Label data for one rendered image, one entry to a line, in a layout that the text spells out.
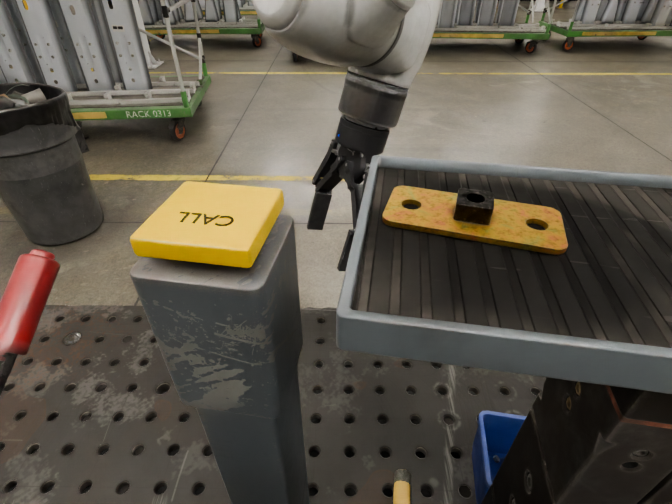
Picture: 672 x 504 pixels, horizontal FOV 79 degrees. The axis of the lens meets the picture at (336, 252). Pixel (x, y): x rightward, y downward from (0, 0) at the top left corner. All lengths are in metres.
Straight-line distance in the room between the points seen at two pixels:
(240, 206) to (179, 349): 0.09
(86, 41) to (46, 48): 0.31
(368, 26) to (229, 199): 0.26
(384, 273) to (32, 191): 2.31
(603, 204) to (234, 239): 0.19
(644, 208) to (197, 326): 0.24
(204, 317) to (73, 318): 0.72
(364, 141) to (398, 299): 0.44
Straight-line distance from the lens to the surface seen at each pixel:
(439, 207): 0.21
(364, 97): 0.57
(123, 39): 3.89
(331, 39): 0.43
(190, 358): 0.25
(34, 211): 2.49
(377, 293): 0.16
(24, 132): 2.29
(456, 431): 0.67
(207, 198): 0.23
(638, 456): 0.29
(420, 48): 0.58
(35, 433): 0.78
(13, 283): 0.27
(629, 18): 8.20
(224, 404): 0.28
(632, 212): 0.26
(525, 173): 0.27
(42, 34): 4.11
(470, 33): 6.67
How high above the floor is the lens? 1.27
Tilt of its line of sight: 37 degrees down
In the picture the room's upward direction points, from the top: straight up
